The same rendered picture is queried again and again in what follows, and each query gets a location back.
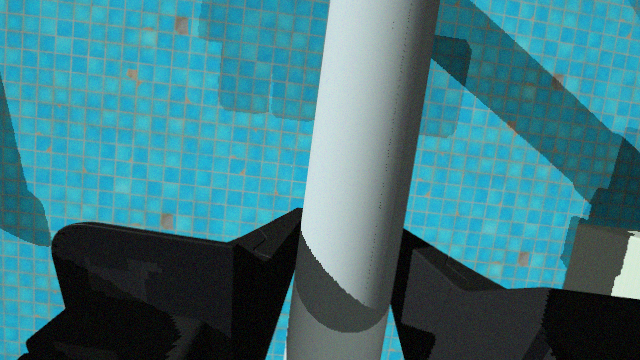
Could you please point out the light grey cylinder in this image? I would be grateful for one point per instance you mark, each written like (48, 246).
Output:
(372, 87)

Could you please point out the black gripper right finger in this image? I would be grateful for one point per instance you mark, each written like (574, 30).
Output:
(444, 310)

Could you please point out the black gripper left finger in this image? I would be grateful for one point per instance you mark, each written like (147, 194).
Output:
(238, 287)

